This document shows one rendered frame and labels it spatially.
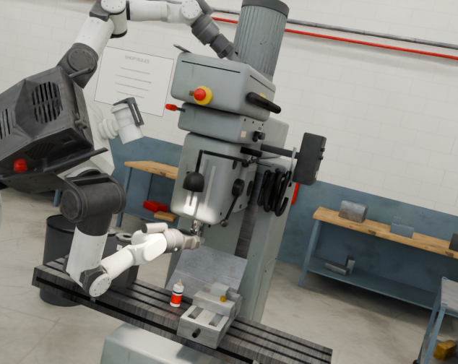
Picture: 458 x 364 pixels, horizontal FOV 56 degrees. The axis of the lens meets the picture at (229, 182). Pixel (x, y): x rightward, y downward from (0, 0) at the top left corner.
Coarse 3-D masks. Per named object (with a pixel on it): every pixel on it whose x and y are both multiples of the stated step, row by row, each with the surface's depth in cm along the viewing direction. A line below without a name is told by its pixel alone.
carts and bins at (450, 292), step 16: (48, 224) 328; (64, 224) 362; (48, 240) 330; (64, 240) 324; (48, 256) 331; (448, 288) 329; (64, 304) 336; (448, 304) 290; (432, 320) 360; (432, 336) 291; (432, 352) 333; (448, 352) 325
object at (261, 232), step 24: (264, 168) 196; (288, 168) 201; (288, 192) 222; (240, 216) 202; (264, 216) 198; (216, 240) 206; (240, 240) 202; (264, 240) 199; (264, 264) 208; (240, 288) 204; (264, 288) 227; (240, 312) 205
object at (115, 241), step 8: (112, 232) 183; (112, 240) 177; (120, 240) 178; (128, 240) 178; (104, 248) 178; (112, 248) 177; (120, 248) 177; (104, 256) 178; (128, 272) 177; (136, 272) 187; (112, 280) 179; (120, 280) 178; (128, 280) 179
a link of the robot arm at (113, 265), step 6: (120, 252) 141; (126, 252) 141; (108, 258) 137; (114, 258) 138; (120, 258) 139; (126, 258) 140; (132, 258) 141; (102, 264) 135; (108, 264) 135; (114, 264) 136; (120, 264) 138; (126, 264) 140; (132, 264) 143; (108, 270) 134; (114, 270) 136; (120, 270) 138; (114, 276) 136; (78, 282) 128
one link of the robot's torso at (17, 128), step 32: (0, 96) 115; (32, 96) 111; (64, 96) 109; (0, 128) 123; (32, 128) 107; (64, 128) 106; (96, 128) 124; (0, 160) 109; (32, 160) 113; (64, 160) 116; (96, 160) 119; (32, 192) 128
